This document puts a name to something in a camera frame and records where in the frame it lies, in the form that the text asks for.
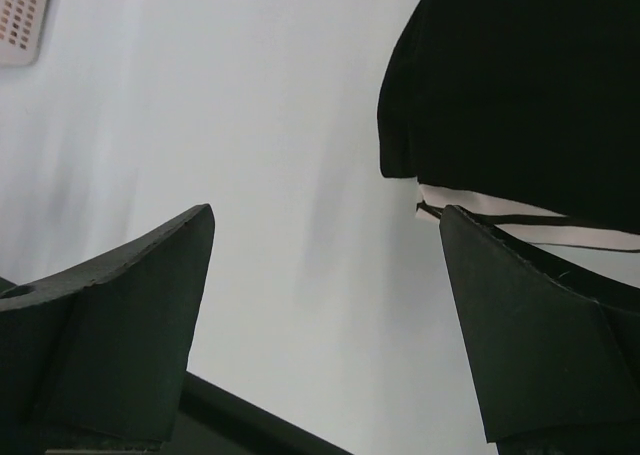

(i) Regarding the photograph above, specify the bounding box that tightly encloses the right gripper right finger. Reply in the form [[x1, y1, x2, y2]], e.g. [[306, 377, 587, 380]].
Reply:
[[439, 206, 639, 454]]

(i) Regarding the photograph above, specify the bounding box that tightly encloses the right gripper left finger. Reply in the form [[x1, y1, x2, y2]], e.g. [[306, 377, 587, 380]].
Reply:
[[1, 204, 215, 454]]

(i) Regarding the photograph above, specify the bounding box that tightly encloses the black tank top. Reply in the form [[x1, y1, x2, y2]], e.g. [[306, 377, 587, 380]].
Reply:
[[377, 0, 639, 234]]

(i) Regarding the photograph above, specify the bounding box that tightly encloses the white plastic basket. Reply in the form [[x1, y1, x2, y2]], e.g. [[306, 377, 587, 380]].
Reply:
[[0, 0, 50, 67]]

